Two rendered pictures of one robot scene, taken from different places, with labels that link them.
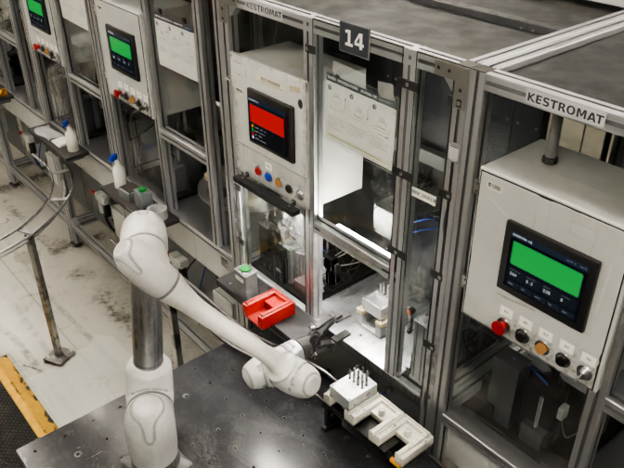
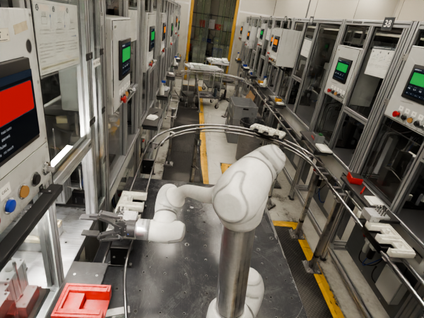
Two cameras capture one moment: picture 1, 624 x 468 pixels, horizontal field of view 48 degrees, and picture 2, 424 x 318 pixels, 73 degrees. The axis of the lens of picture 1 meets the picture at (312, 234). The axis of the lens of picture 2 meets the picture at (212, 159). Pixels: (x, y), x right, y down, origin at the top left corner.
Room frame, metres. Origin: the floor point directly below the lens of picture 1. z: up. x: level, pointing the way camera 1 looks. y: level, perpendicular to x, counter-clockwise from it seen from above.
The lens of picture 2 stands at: (2.46, 0.81, 1.87)
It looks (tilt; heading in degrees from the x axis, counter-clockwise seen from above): 26 degrees down; 213
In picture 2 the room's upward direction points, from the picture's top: 9 degrees clockwise
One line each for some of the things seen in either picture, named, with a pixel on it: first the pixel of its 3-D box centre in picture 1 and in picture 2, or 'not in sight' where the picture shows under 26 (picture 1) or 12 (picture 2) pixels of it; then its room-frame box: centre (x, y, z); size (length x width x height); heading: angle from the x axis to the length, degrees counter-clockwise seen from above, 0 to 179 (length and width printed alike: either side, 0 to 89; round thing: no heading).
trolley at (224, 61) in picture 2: not in sight; (216, 76); (-4.03, -3.70, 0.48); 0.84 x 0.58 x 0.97; 48
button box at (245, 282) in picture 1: (248, 280); not in sight; (2.26, 0.25, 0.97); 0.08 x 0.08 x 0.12; 40
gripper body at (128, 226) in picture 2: (308, 344); (125, 228); (1.84, 0.01, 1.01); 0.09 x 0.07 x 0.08; 130
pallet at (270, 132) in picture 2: not in sight; (267, 132); (-0.31, -0.34, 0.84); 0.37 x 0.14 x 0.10; 98
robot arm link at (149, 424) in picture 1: (149, 426); (243, 293); (1.63, 0.53, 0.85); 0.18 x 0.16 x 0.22; 12
